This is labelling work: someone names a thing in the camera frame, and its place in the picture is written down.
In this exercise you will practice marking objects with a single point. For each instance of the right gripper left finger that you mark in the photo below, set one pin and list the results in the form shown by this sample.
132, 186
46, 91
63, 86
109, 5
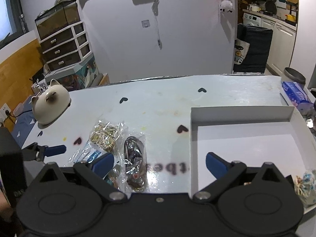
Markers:
92, 173

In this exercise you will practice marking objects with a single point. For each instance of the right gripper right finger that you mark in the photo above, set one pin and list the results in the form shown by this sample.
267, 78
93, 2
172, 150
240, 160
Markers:
227, 176

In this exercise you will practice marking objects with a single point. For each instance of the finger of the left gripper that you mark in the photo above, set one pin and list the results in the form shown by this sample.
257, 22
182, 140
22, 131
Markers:
55, 150

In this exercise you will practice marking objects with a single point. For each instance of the bag of beige hair ties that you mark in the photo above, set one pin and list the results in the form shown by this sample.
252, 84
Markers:
108, 136

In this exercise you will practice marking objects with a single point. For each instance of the bag of dark hair ties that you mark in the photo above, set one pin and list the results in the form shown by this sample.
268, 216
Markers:
135, 162

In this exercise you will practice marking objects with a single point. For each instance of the blue white packet bag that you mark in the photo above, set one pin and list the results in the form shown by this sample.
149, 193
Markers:
88, 153

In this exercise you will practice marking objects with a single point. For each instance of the white cat-shaped ceramic holder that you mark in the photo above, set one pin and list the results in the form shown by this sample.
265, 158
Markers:
50, 102

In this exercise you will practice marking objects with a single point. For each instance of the white tray box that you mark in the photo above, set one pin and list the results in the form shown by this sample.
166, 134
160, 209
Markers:
252, 135

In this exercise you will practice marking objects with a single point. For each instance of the blue tissue pack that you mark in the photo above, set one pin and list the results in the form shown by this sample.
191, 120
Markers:
298, 97

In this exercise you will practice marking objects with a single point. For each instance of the white drawer cabinet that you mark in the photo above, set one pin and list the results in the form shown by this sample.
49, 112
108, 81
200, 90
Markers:
66, 47

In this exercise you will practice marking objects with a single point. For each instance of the dark blue laundry hamper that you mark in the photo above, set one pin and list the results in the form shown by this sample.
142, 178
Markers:
260, 39

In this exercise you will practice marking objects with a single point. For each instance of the grey metal tin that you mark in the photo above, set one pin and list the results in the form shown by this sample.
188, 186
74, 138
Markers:
292, 75

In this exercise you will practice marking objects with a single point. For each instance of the white tote bag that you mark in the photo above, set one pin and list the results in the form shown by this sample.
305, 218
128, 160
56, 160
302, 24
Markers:
241, 49

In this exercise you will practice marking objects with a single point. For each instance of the glass terrarium tank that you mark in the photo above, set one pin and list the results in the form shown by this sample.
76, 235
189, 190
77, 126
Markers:
58, 17

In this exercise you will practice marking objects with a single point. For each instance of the white washing machine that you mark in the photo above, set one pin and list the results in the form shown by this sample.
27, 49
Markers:
251, 20

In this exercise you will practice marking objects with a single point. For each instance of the white plush sheep toy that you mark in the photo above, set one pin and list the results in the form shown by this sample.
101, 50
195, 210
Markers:
226, 6

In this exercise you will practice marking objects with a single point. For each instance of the white wall socket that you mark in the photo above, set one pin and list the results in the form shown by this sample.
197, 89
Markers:
5, 112

